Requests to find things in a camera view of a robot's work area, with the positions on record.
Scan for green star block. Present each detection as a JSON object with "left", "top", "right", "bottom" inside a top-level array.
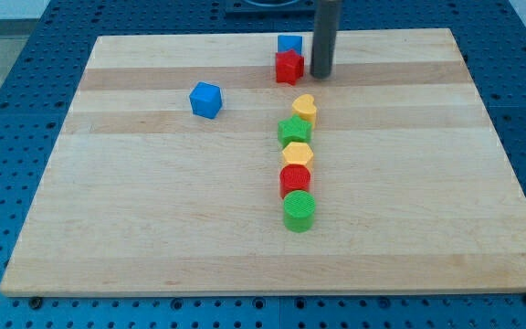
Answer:
[{"left": 278, "top": 114, "right": 312, "bottom": 148}]

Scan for wooden board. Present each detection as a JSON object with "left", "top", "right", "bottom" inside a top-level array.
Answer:
[{"left": 0, "top": 28, "right": 526, "bottom": 297}]

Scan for yellow heart block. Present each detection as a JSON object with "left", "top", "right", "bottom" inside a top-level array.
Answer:
[{"left": 291, "top": 94, "right": 318, "bottom": 128}]

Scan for blue triangle block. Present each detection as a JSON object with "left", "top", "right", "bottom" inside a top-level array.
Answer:
[{"left": 277, "top": 35, "right": 303, "bottom": 55}]

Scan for red star block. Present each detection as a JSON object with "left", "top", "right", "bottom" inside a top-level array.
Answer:
[{"left": 275, "top": 49, "right": 305, "bottom": 86}]

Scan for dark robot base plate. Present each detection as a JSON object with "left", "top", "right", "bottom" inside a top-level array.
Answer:
[{"left": 222, "top": 0, "right": 316, "bottom": 16}]

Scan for blue cube block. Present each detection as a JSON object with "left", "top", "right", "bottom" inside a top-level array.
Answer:
[{"left": 189, "top": 81, "right": 223, "bottom": 119}]

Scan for red cylinder block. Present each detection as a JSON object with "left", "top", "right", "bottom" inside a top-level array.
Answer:
[{"left": 279, "top": 164, "right": 311, "bottom": 198}]

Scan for green cylinder block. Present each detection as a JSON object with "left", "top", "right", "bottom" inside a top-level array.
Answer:
[{"left": 283, "top": 190, "right": 316, "bottom": 233}]

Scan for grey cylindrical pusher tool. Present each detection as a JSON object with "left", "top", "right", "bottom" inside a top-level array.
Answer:
[{"left": 310, "top": 0, "right": 342, "bottom": 79}]

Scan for yellow hexagon block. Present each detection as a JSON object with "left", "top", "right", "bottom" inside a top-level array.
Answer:
[{"left": 281, "top": 142, "right": 314, "bottom": 172}]

